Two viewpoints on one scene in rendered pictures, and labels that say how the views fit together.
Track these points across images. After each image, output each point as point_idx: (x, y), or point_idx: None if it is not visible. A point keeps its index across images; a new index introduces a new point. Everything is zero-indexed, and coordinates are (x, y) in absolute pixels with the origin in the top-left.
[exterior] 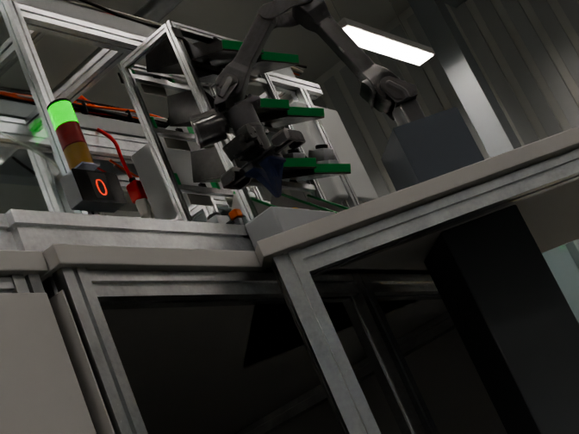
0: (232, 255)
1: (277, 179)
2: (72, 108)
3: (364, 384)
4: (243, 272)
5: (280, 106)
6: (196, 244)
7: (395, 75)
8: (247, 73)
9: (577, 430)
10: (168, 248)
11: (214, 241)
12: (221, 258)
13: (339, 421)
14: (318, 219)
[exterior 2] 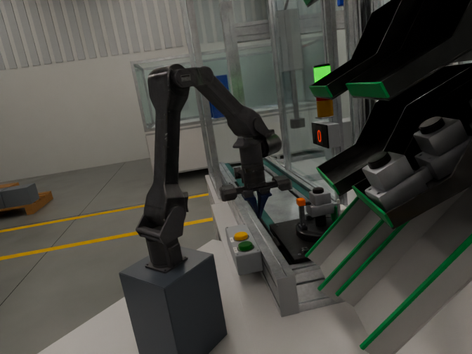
0: (220, 236)
1: (253, 208)
2: (316, 74)
3: None
4: None
5: (325, 95)
6: (239, 219)
7: (145, 206)
8: (229, 123)
9: None
10: (215, 220)
11: (241, 222)
12: (219, 234)
13: None
14: (232, 251)
